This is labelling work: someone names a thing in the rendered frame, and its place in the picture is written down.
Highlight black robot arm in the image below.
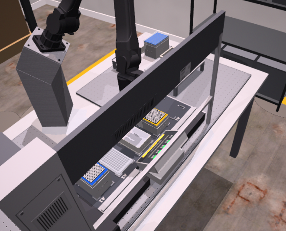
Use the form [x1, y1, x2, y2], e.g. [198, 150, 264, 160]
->
[32, 0, 143, 90]

